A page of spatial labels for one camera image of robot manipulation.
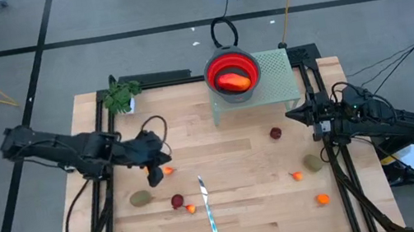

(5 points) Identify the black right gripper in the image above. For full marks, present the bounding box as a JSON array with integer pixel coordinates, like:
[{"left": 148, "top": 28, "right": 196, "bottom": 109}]
[{"left": 283, "top": 95, "right": 345, "bottom": 145}]

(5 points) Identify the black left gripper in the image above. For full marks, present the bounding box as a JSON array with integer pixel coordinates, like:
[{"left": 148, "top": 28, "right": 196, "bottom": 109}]
[{"left": 119, "top": 132, "right": 177, "bottom": 193}]

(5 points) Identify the brown-green kiwi fruit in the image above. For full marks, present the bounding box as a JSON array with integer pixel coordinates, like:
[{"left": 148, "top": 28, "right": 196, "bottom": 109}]
[
  {"left": 128, "top": 188, "right": 156, "bottom": 210},
  {"left": 300, "top": 151, "right": 326, "bottom": 174}
]

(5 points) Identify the large orange-red mango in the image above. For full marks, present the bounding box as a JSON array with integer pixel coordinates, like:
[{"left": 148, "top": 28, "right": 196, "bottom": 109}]
[{"left": 216, "top": 68, "right": 254, "bottom": 95}]

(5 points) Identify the red collapsible bowl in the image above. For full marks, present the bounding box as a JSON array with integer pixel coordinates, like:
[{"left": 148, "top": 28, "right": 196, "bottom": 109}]
[{"left": 199, "top": 40, "right": 266, "bottom": 109}]

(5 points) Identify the pale green perforated metal shelf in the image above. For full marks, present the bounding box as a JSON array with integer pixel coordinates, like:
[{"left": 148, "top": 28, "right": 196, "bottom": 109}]
[{"left": 203, "top": 46, "right": 304, "bottom": 128}]

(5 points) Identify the small orange tangerine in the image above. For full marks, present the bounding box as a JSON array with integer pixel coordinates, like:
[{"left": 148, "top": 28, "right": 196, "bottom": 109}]
[{"left": 314, "top": 192, "right": 332, "bottom": 206}]

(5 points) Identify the green plant in white pot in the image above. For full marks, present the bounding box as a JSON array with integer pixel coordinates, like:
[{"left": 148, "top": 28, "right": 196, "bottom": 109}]
[{"left": 98, "top": 70, "right": 146, "bottom": 118}]

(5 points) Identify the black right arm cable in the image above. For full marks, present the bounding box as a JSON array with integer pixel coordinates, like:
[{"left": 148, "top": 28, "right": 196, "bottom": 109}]
[{"left": 328, "top": 72, "right": 400, "bottom": 130}]

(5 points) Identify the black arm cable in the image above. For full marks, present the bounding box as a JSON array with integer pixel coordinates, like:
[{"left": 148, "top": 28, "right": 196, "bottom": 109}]
[
  {"left": 137, "top": 113, "right": 173, "bottom": 160},
  {"left": 328, "top": 72, "right": 400, "bottom": 130}
]

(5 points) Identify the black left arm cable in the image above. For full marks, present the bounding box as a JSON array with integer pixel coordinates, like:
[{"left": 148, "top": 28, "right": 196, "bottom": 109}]
[{"left": 137, "top": 113, "right": 173, "bottom": 160}]

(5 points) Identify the table knife with teal handle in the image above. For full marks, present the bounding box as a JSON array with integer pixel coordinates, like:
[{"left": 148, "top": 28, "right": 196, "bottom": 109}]
[{"left": 197, "top": 173, "right": 221, "bottom": 232}]

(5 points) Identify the black aluminium table frame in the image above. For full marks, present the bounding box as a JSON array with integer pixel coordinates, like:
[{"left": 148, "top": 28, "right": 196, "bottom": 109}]
[{"left": 28, "top": 35, "right": 407, "bottom": 232}]

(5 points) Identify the black power cable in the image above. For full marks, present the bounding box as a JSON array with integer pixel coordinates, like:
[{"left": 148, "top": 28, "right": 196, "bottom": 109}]
[{"left": 53, "top": 178, "right": 100, "bottom": 232}]

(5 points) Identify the black cable loop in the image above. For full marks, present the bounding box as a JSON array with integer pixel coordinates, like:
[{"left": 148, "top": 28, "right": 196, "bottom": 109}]
[{"left": 204, "top": 0, "right": 247, "bottom": 51}]

